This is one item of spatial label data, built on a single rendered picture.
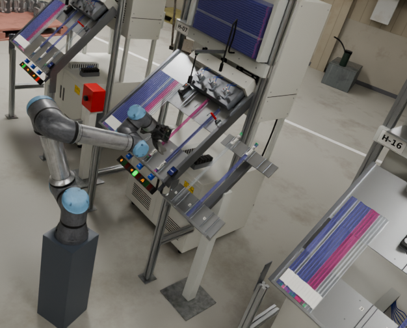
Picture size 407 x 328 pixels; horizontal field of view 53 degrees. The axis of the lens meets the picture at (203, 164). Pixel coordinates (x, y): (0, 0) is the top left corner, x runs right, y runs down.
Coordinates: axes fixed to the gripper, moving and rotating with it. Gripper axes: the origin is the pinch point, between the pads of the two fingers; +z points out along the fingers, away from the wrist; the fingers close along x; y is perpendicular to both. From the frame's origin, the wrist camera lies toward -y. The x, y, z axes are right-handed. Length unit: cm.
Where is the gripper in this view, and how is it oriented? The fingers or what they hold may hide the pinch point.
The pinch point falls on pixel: (166, 142)
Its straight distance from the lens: 219.4
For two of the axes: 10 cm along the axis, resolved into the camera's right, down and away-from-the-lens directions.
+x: 3.3, -9.1, 2.5
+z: 4.1, 3.8, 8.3
